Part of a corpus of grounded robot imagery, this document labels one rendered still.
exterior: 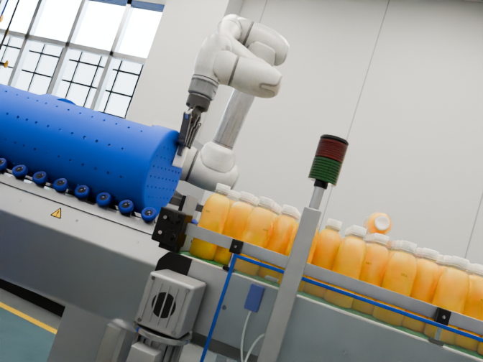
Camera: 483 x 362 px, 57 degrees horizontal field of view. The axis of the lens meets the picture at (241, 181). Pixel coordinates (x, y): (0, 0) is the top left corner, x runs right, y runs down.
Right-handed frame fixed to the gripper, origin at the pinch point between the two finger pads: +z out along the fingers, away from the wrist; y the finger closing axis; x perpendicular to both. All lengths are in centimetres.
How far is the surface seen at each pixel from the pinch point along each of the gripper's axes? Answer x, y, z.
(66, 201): 24.4, -13.6, 23.9
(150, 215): -2.0, -13.1, 19.8
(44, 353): 75, 96, 116
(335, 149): -47, -41, -7
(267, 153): 21, 268, -52
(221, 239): -26.2, -22.7, 19.4
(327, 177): -48, -41, -1
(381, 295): -67, -23, 20
